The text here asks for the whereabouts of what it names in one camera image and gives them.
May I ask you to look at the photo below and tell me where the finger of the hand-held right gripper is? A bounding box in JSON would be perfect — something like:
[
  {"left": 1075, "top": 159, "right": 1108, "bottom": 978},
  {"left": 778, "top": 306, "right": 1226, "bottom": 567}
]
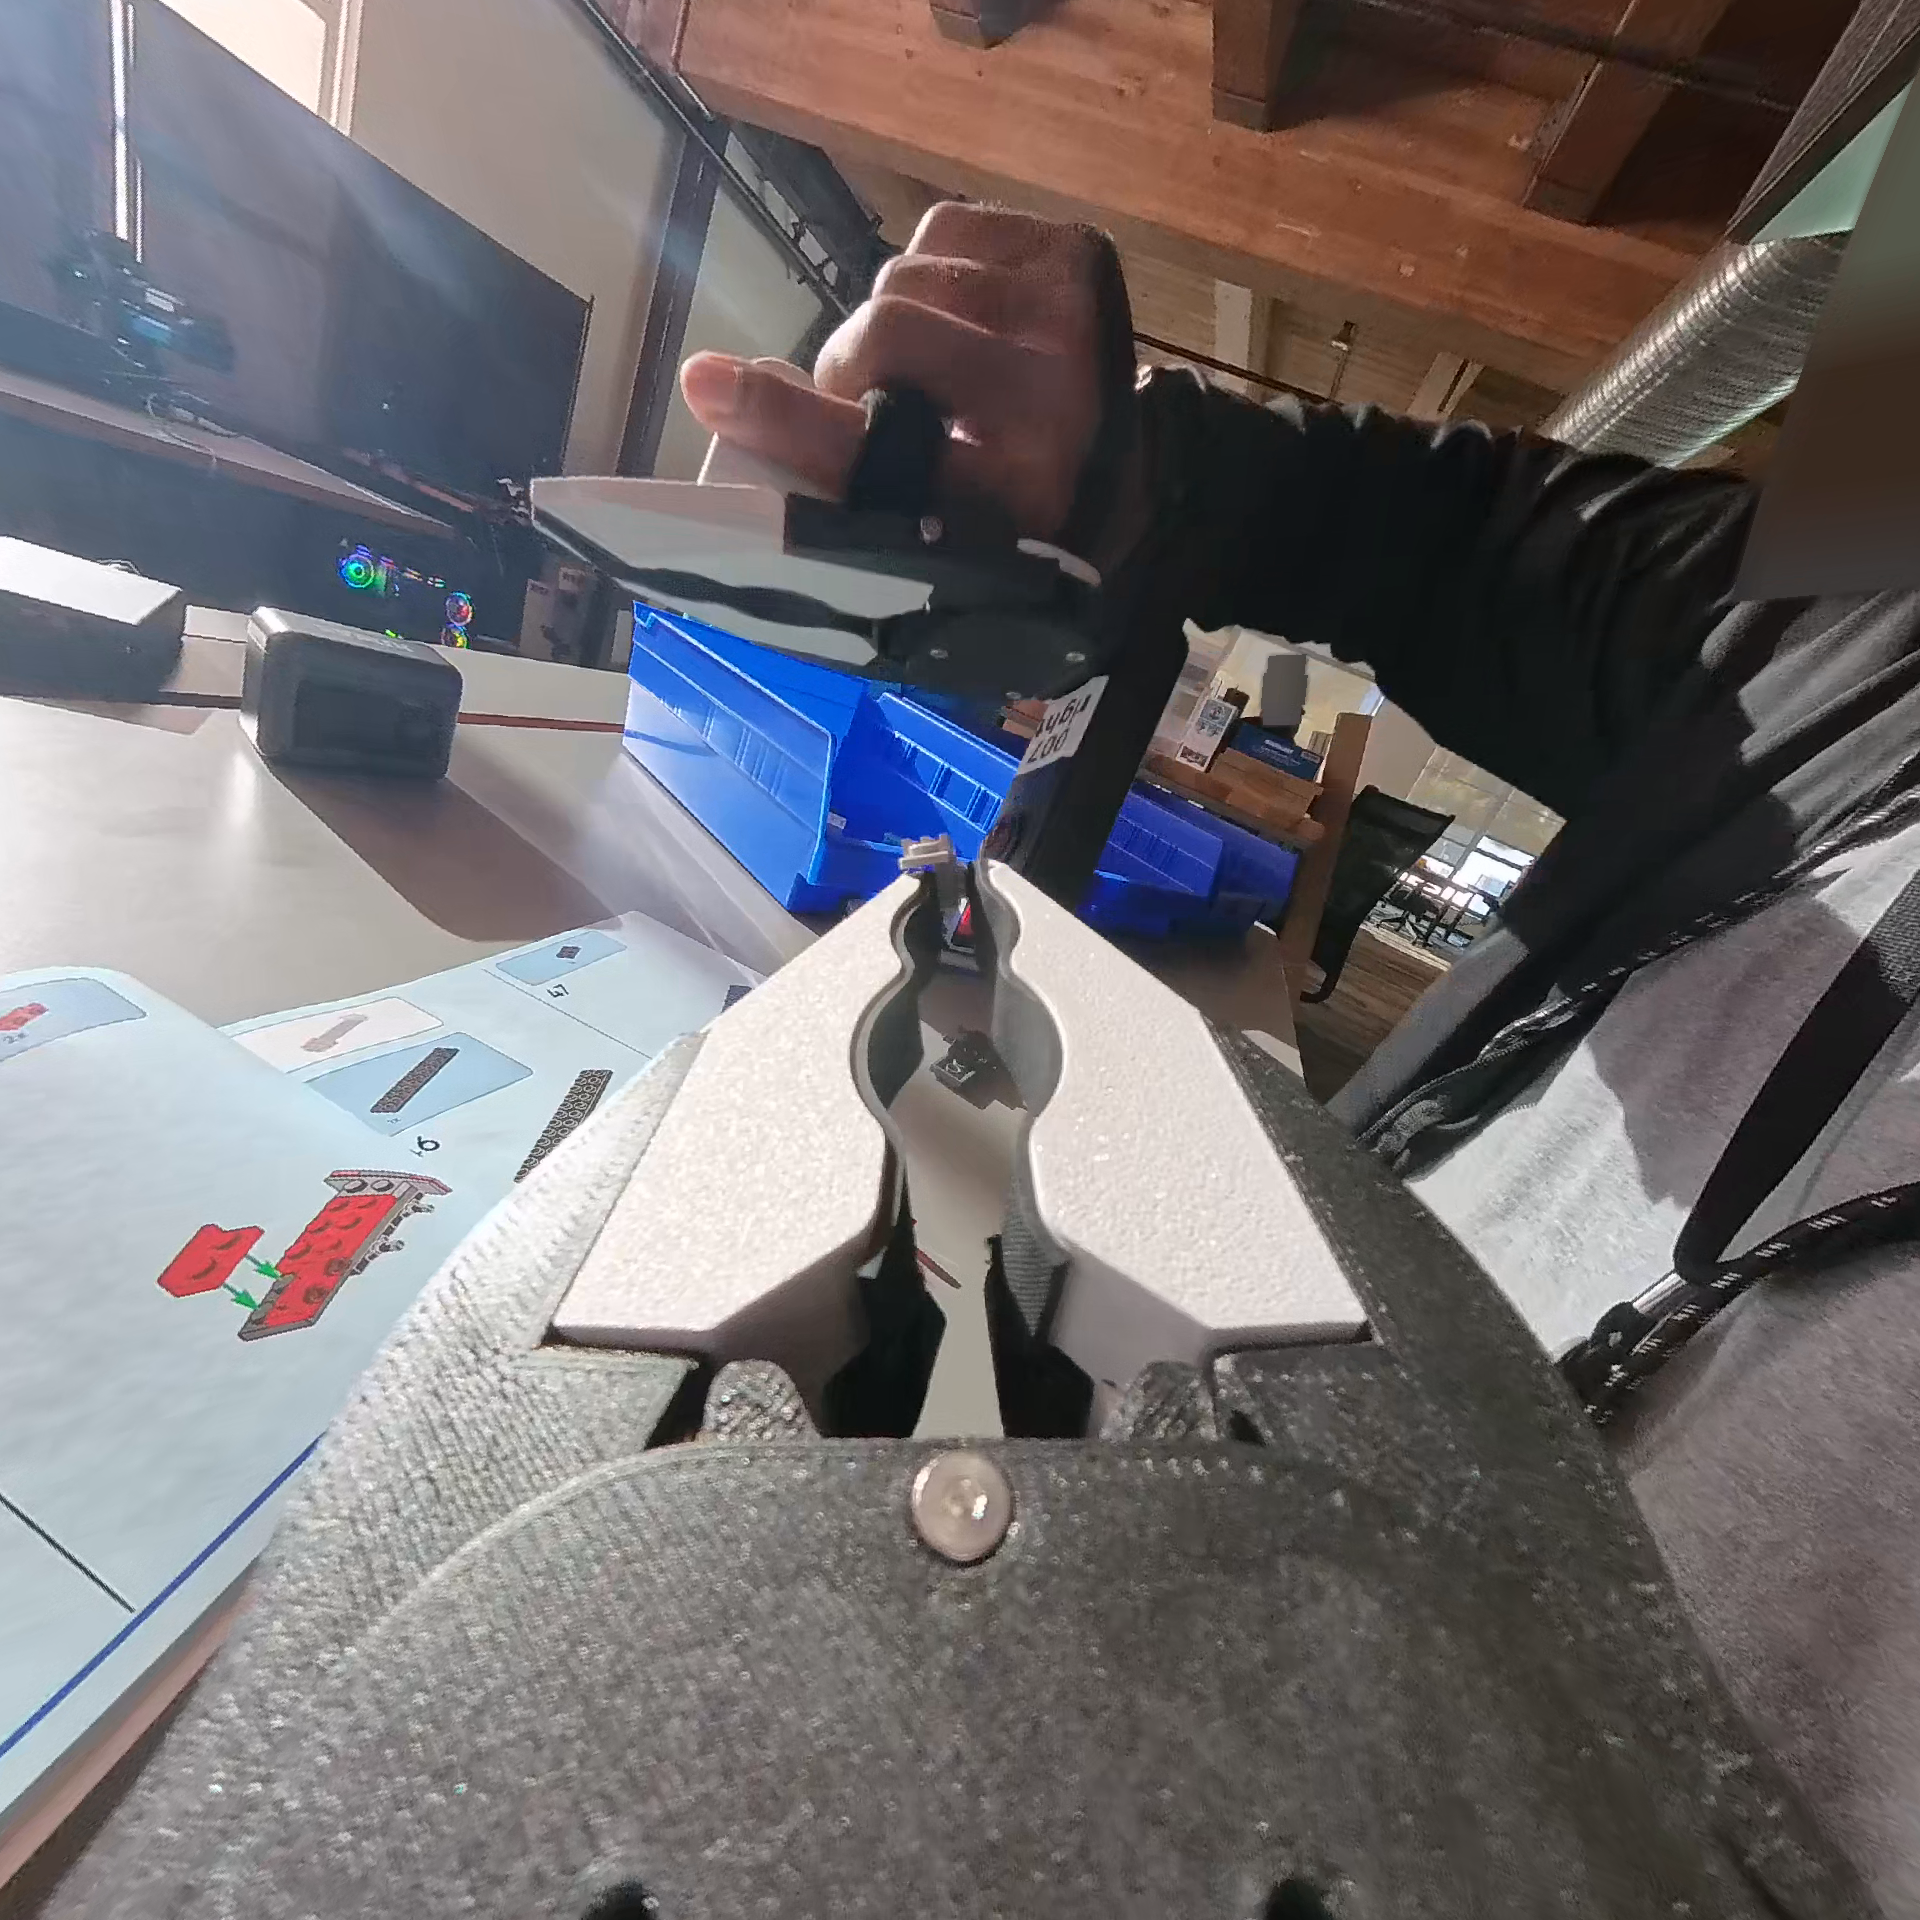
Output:
[
  {"left": 634, "top": 549, "right": 936, "bottom": 666},
  {"left": 528, "top": 478, "right": 793, "bottom": 583}
]

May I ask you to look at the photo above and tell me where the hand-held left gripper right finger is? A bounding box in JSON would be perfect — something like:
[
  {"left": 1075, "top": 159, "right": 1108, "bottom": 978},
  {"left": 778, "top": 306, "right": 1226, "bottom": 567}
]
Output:
[{"left": 972, "top": 860, "right": 1375, "bottom": 1391}]

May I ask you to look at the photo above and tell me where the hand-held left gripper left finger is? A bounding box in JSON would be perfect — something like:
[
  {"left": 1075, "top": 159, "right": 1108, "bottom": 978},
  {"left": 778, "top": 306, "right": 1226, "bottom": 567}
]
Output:
[{"left": 549, "top": 883, "right": 928, "bottom": 1369}]

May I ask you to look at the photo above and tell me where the blue plastic bin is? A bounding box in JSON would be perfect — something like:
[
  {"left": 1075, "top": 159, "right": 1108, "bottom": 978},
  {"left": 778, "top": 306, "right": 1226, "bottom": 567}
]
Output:
[{"left": 621, "top": 598, "right": 1305, "bottom": 947}]

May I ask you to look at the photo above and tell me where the person's right forearm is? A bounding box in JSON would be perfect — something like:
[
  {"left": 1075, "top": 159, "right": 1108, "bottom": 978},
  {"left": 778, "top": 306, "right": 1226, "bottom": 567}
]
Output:
[{"left": 1111, "top": 369, "right": 1920, "bottom": 917}]

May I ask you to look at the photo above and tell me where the grey desk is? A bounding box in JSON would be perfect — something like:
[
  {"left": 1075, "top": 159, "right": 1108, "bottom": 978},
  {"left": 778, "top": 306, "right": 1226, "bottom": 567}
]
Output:
[{"left": 0, "top": 604, "right": 1308, "bottom": 1920}]

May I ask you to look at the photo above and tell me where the person's right hand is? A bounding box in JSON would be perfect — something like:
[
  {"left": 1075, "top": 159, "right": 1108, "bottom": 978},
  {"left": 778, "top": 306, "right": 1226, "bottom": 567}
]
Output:
[{"left": 679, "top": 199, "right": 1136, "bottom": 549}]

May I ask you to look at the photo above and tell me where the computer with rainbow fans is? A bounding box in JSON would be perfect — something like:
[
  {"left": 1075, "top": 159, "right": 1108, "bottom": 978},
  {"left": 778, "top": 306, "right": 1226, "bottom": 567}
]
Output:
[{"left": 321, "top": 527, "right": 485, "bottom": 653}]

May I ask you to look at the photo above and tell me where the dark partition panel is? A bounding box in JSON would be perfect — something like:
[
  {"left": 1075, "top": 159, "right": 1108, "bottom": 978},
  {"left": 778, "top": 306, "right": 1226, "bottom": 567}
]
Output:
[{"left": 0, "top": 0, "right": 597, "bottom": 500}]

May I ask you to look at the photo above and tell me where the dark grey box device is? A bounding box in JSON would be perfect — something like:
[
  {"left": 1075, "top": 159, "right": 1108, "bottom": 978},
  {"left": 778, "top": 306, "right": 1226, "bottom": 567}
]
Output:
[{"left": 239, "top": 604, "right": 464, "bottom": 782}]

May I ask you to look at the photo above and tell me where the black mesh office chair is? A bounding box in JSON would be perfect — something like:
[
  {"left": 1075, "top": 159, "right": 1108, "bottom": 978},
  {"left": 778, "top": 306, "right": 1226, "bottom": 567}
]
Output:
[{"left": 1299, "top": 785, "right": 1460, "bottom": 1009}]

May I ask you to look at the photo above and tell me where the wooden workbench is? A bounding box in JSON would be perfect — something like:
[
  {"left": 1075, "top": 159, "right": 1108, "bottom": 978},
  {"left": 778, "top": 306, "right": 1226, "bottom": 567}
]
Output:
[{"left": 0, "top": 363, "right": 461, "bottom": 543}]

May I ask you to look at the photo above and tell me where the person's black jacket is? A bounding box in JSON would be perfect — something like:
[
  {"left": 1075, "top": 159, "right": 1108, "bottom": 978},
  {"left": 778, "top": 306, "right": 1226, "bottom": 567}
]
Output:
[{"left": 1329, "top": 593, "right": 1920, "bottom": 1180}]

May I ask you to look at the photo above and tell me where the black power adapter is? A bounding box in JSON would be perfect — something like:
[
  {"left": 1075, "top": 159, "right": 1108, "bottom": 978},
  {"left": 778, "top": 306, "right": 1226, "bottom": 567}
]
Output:
[{"left": 0, "top": 534, "right": 192, "bottom": 701}]

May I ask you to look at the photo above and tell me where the light blue instruction booklet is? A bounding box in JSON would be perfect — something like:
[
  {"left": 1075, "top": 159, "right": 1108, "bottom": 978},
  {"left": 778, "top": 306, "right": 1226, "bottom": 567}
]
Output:
[{"left": 0, "top": 909, "right": 762, "bottom": 1809}]

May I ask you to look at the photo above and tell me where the bright window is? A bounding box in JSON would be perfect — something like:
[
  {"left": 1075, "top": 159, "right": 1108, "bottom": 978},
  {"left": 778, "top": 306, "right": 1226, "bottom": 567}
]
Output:
[{"left": 151, "top": 0, "right": 367, "bottom": 134}]

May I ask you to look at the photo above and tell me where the black webbing strap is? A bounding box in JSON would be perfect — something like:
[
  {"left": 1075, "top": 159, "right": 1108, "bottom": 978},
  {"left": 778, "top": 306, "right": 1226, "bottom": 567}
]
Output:
[
  {"left": 1556, "top": 1181, "right": 1920, "bottom": 1430},
  {"left": 1668, "top": 895, "right": 1920, "bottom": 1281}
]

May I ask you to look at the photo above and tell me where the black robot arm with camera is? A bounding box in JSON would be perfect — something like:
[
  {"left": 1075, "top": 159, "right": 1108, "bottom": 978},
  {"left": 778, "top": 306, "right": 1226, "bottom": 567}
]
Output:
[{"left": 49, "top": 222, "right": 239, "bottom": 379}]

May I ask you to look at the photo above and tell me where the silver ventilation duct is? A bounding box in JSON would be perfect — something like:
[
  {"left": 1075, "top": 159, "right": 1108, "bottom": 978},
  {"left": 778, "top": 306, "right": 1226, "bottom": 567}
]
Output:
[{"left": 1544, "top": 230, "right": 1850, "bottom": 455}]

